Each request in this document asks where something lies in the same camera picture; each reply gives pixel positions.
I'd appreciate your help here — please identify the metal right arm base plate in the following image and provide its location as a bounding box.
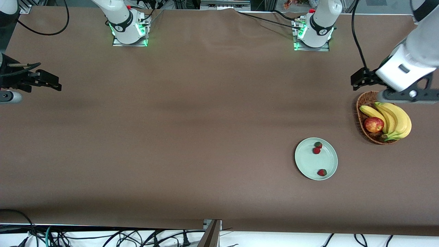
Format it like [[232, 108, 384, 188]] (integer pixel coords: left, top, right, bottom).
[[112, 15, 151, 47]]

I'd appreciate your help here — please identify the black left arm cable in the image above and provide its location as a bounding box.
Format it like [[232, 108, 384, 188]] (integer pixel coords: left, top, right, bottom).
[[352, 0, 370, 72]]

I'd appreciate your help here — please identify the aluminium frame rail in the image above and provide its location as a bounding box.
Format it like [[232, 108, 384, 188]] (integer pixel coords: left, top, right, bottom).
[[200, 0, 251, 11]]

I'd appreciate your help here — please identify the large table cover sheet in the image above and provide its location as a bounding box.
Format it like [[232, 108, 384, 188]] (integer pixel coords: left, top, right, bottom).
[[0, 8, 439, 237]]

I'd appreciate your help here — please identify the short black base cable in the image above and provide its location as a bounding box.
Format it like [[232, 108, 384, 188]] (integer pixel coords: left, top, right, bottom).
[[139, 9, 166, 26]]

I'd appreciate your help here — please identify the brown wicker basket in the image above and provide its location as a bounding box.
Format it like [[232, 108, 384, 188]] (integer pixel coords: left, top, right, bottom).
[[355, 91, 400, 145]]

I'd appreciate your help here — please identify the long black base cable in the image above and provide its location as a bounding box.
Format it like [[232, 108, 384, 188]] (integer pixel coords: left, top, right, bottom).
[[236, 11, 302, 28]]

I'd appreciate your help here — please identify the grey metal support beam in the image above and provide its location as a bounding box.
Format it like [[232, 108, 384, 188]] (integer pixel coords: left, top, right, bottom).
[[197, 220, 223, 247]]

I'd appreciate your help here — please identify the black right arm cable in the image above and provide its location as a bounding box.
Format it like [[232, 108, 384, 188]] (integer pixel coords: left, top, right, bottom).
[[16, 0, 70, 36]]

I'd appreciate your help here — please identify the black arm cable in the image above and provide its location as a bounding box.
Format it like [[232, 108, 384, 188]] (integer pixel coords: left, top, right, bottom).
[[352, 0, 370, 72], [16, 0, 70, 36]]

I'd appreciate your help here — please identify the pale green round plate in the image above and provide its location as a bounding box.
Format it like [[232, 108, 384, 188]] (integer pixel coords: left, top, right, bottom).
[[294, 137, 339, 181]]

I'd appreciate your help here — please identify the black looping floor cable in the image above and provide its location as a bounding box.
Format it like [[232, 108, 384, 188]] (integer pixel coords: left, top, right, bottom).
[[0, 209, 39, 247]]

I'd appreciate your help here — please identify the yellow banana bunch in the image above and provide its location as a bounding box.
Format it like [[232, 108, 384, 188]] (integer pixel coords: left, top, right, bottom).
[[359, 102, 412, 142]]

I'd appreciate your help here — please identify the red yellow apple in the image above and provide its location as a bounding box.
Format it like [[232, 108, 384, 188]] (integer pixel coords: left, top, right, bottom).
[[364, 117, 385, 133]]

